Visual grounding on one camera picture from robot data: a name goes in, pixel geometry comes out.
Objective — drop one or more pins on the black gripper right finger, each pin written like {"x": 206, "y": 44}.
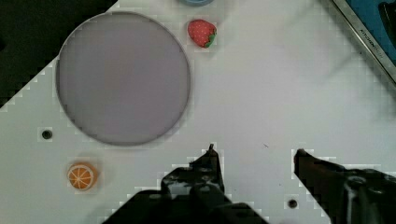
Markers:
{"x": 348, "y": 196}

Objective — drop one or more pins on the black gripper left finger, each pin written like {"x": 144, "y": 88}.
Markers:
{"x": 188, "y": 195}

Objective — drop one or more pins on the orange slice toy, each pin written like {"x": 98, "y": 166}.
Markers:
{"x": 82, "y": 175}

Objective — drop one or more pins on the grey round plate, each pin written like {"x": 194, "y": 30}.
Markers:
{"x": 123, "y": 79}

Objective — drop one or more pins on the red toy strawberry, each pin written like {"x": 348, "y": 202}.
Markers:
{"x": 202, "y": 33}

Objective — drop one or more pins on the black toaster oven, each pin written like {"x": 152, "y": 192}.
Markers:
{"x": 373, "y": 22}

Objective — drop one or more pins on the blue bowl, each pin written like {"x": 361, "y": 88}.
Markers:
{"x": 196, "y": 3}

